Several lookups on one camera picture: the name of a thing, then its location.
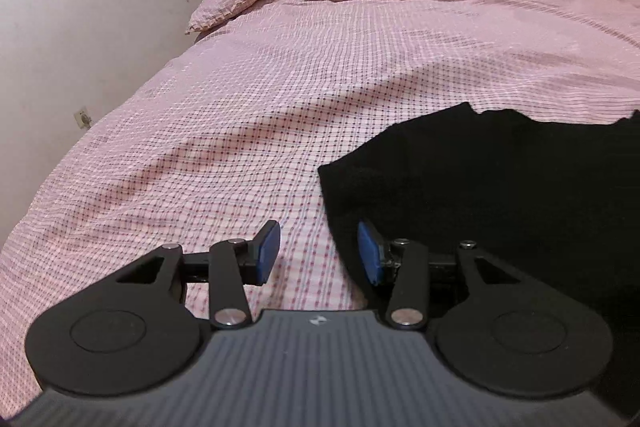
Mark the white wall socket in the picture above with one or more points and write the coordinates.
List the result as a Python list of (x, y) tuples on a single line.
[(83, 117)]

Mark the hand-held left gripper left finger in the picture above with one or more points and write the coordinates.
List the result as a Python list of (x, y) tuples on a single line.
[(270, 252)]

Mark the black button cardigan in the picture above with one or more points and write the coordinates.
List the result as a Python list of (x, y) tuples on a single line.
[(480, 187)]

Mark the pink checked bedspread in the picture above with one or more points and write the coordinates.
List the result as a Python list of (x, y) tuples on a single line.
[(310, 72)]

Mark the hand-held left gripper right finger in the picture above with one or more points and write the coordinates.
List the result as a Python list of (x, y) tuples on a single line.
[(369, 252)]

